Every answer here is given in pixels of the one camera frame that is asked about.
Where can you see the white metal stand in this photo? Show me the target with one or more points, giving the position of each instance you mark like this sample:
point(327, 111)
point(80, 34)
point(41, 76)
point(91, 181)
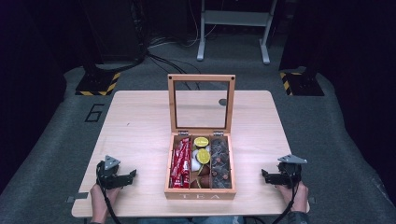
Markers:
point(234, 18)

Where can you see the red sachet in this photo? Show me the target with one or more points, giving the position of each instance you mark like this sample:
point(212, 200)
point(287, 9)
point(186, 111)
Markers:
point(186, 161)
point(176, 165)

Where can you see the wooden box with glass lid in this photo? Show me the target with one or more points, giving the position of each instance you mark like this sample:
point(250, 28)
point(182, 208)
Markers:
point(199, 194)

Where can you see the grey tape piece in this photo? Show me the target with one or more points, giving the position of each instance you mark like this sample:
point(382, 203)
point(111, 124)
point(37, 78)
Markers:
point(77, 197)

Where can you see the dark round sticker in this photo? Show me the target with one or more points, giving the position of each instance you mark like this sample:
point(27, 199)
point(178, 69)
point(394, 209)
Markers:
point(222, 101)

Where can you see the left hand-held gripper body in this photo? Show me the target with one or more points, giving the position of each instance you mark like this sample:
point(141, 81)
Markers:
point(109, 174)

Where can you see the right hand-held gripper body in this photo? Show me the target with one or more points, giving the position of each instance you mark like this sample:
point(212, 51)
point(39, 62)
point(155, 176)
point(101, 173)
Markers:
point(290, 172)

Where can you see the person's left hand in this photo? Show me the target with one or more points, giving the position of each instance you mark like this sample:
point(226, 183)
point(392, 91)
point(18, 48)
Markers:
point(100, 199)

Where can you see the person's blue jeans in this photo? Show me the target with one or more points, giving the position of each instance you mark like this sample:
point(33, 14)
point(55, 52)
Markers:
point(190, 220)

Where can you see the white capsule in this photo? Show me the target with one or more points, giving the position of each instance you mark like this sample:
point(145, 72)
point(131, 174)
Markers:
point(195, 165)
point(195, 153)

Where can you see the dark curtain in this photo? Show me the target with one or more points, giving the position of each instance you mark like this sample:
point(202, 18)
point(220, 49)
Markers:
point(364, 77)
point(28, 77)

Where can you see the black stand with striped base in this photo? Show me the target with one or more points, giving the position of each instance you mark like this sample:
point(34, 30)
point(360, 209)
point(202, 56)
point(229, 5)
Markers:
point(300, 84)
point(98, 83)

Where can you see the black tape floor marking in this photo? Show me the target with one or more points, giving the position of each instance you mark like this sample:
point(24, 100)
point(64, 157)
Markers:
point(94, 113)

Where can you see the pile of dark packets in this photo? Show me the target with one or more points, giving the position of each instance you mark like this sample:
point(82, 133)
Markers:
point(221, 165)

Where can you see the person's right hand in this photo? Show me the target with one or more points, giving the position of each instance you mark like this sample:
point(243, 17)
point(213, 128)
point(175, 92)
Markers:
point(295, 197)

